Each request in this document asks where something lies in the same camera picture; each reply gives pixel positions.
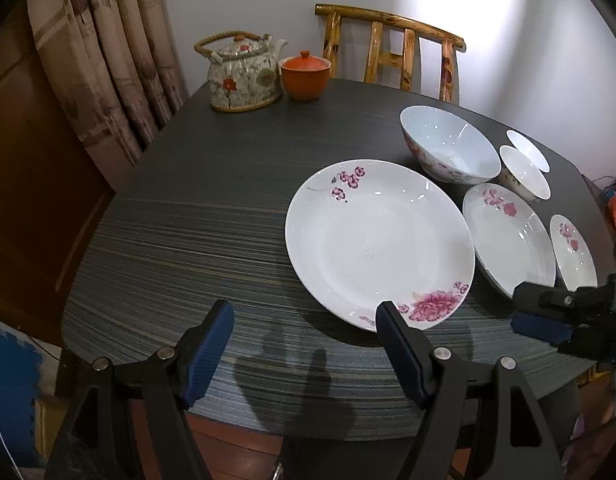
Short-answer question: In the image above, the orange lidded cup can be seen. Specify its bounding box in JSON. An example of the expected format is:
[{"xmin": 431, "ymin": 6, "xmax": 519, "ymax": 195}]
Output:
[{"xmin": 280, "ymin": 50, "xmax": 332, "ymax": 102}]

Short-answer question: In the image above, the small white floral plate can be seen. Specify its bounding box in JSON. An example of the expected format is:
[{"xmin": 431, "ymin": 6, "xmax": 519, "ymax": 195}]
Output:
[{"xmin": 550, "ymin": 214, "xmax": 598, "ymax": 292}]

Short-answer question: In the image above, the medium white floral bowl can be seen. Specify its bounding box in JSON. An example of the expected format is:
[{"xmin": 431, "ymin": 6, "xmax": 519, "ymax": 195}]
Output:
[{"xmin": 498, "ymin": 145, "xmax": 551, "ymax": 202}]

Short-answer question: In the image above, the beige patterned curtain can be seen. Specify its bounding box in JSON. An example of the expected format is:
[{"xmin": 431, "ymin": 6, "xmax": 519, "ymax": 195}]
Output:
[{"xmin": 26, "ymin": 0, "xmax": 188, "ymax": 177}]

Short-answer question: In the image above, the wooden chair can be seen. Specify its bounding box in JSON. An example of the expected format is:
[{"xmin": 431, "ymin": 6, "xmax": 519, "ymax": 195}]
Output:
[{"xmin": 313, "ymin": 2, "xmax": 466, "ymax": 105}]

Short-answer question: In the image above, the floral ceramic teapot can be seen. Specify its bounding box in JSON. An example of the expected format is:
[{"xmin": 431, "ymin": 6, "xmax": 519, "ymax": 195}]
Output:
[{"xmin": 194, "ymin": 30, "xmax": 287, "ymax": 113}]

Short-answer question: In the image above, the brown wooden door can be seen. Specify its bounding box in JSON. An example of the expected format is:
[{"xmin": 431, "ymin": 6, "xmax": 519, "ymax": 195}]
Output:
[{"xmin": 0, "ymin": 0, "xmax": 113, "ymax": 344}]

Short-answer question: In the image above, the large white floral plate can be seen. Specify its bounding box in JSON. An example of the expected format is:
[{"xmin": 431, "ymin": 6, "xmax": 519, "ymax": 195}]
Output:
[{"xmin": 284, "ymin": 159, "xmax": 475, "ymax": 332}]

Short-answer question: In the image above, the medium white floral plate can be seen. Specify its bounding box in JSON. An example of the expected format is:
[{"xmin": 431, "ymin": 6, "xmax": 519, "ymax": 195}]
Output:
[{"xmin": 462, "ymin": 183, "xmax": 556, "ymax": 298}]

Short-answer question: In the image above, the small red patterned bowl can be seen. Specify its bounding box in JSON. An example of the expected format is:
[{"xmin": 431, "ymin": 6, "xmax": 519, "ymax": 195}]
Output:
[{"xmin": 506, "ymin": 129, "xmax": 550, "ymax": 174}]

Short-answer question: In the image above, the large white floral bowl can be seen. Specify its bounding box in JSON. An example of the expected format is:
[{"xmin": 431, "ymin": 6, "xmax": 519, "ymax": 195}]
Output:
[{"xmin": 399, "ymin": 105, "xmax": 501, "ymax": 185}]

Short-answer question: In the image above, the blue foam mat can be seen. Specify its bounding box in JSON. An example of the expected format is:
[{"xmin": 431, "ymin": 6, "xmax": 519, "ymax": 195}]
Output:
[{"xmin": 0, "ymin": 330, "xmax": 42, "ymax": 468}]

